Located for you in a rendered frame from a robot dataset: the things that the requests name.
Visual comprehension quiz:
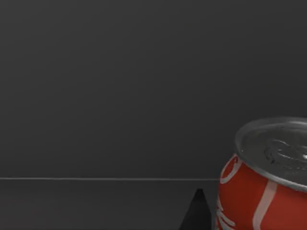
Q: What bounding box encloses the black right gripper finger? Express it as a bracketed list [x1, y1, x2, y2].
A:
[177, 188, 213, 230]

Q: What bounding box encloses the red and white can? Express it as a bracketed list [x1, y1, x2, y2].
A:
[216, 116, 307, 230]

